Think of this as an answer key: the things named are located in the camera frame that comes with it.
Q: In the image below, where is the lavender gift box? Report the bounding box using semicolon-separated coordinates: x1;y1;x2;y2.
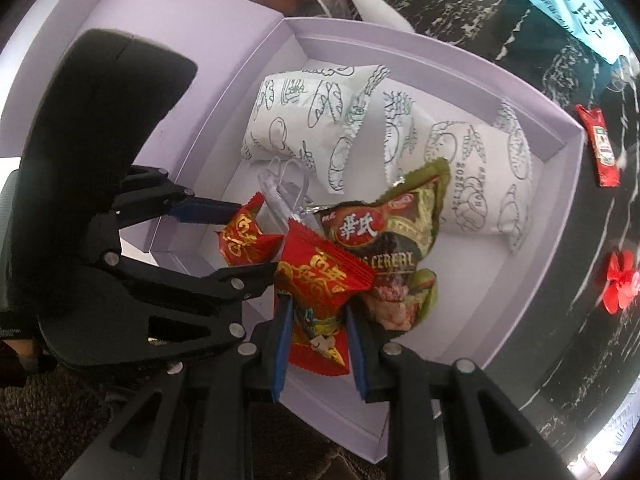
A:
0;0;586;463

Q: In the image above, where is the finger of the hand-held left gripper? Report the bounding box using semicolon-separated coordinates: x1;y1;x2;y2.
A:
111;164;249;227
37;242;281;376

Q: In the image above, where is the clear plastic clip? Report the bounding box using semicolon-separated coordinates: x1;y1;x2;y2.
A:
257;155;326;226

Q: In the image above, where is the green gold cereal packet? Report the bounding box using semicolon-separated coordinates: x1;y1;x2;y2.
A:
312;157;451;333

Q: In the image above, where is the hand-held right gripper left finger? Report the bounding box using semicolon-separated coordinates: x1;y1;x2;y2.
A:
65;297;296;480

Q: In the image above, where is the red flower toy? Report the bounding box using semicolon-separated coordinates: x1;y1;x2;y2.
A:
600;250;640;316

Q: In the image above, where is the brown fuzzy cloth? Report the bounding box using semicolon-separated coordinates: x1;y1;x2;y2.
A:
0;370;128;480

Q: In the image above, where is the red candy packet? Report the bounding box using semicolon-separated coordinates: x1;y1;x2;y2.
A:
216;192;283;268
274;220;377;377

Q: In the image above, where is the red sauce sachet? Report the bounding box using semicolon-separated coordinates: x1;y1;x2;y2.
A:
574;104;622;188

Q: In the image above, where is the white printed bread packet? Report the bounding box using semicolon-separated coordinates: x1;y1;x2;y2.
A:
240;64;391;196
382;91;533;251

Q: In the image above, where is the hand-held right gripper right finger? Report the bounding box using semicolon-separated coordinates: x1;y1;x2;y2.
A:
345;305;576;480

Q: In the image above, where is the light blue plastic bag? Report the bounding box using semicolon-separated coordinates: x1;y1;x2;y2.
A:
502;0;633;66

